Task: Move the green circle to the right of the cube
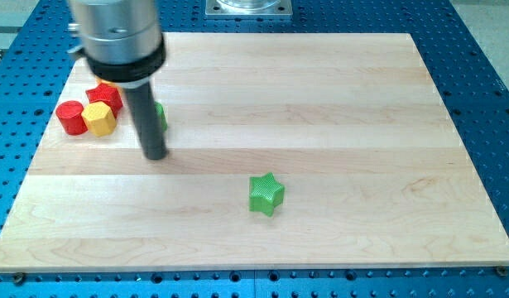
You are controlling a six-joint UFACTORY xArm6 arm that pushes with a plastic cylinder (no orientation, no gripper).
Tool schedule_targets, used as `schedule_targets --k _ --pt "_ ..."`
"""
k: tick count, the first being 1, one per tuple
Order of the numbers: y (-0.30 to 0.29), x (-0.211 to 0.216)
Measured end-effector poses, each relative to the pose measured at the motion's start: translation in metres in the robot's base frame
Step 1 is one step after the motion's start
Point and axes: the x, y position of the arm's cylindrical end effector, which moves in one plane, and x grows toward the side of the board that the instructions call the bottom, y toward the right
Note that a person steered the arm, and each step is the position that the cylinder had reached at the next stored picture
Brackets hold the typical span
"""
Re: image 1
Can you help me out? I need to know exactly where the orange block behind arm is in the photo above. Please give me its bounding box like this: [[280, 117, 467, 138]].
[[95, 77, 122, 92]]

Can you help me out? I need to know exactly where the wooden board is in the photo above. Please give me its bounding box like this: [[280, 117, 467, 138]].
[[0, 33, 509, 272]]

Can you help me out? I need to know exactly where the green star block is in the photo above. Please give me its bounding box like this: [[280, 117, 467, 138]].
[[249, 172, 285, 217]]

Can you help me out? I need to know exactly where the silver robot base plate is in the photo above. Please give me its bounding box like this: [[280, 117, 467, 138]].
[[205, 0, 293, 19]]

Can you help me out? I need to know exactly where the green circle block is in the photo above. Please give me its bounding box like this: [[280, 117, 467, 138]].
[[155, 101, 168, 132]]

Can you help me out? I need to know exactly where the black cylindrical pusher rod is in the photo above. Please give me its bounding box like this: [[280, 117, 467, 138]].
[[122, 79, 167, 160]]

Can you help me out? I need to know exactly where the red cylinder block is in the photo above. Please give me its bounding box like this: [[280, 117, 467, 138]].
[[55, 100, 88, 136]]

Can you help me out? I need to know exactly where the red star block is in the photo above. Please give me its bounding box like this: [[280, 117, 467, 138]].
[[85, 83, 123, 118]]

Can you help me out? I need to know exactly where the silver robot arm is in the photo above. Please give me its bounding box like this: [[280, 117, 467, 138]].
[[68, 0, 167, 160]]

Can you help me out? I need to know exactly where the yellow hexagon block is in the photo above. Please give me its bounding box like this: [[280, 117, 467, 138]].
[[81, 102, 117, 137]]

